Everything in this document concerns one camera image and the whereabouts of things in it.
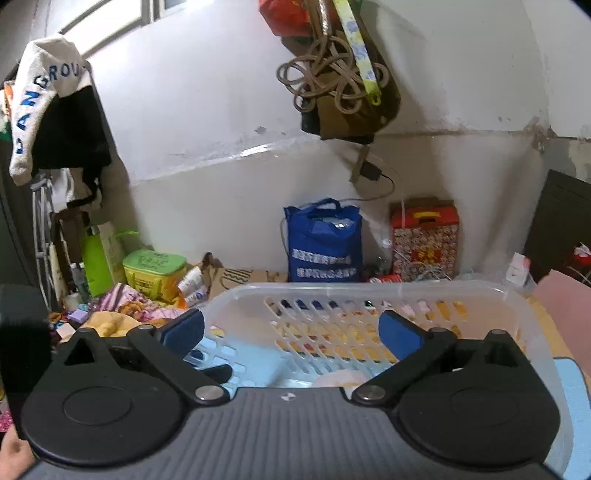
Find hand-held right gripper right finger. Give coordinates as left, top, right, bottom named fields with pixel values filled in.
left=352, top=310, right=532, bottom=409

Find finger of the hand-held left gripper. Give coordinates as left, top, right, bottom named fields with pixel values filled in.
left=193, top=364, right=233, bottom=385

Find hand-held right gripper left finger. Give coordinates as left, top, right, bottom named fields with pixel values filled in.
left=58, top=308, right=230, bottom=408

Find clear plastic basket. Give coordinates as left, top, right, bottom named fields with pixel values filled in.
left=185, top=281, right=576, bottom=479

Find person's left hand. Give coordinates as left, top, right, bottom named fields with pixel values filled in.
left=0, top=429, right=36, bottom=466

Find white tube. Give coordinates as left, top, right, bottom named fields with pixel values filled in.
left=177, top=264, right=209, bottom=306

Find orange patterned blanket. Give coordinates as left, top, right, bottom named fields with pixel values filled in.
left=46, top=281, right=186, bottom=343

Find green lidded box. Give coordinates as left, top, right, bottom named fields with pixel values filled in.
left=122, top=248, right=188, bottom=304

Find cardboard box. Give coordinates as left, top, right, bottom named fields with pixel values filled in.
left=202, top=251, right=290, bottom=302

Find red patterned gift box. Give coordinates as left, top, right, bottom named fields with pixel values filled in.
left=389, top=197, right=461, bottom=283

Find green paper bag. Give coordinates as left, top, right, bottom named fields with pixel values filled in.
left=80, top=220, right=140, bottom=299

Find metal crutch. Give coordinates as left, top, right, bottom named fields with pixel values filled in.
left=29, top=176, right=55, bottom=311

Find blue tote bag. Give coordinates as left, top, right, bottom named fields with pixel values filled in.
left=282, top=198, right=364, bottom=284

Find small white box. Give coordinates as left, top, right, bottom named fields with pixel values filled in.
left=509, top=252, right=533, bottom=288

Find pink mat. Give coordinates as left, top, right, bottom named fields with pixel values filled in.
left=532, top=269, right=591, bottom=354

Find dark wooden headboard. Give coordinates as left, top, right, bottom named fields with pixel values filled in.
left=523, top=169, right=591, bottom=288

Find red patterned blanket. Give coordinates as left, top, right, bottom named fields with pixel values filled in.
left=569, top=241, right=591, bottom=285

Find black garment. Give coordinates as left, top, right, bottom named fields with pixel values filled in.
left=31, top=85, right=115, bottom=212

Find white garment blue letters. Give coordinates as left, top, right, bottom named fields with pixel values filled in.
left=8, top=36, right=94, bottom=186

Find window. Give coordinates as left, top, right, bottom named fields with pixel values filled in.
left=60, top=0, right=191, bottom=34

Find red hanging bag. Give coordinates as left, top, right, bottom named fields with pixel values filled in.
left=257, top=0, right=314, bottom=38

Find black charger with cable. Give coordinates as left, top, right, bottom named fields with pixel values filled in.
left=342, top=154, right=397, bottom=204

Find brown paper bag rope handles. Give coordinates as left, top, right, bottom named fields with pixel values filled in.
left=276, top=34, right=402, bottom=142

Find yellow green patterned strap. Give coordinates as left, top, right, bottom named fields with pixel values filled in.
left=331, top=0, right=385, bottom=106

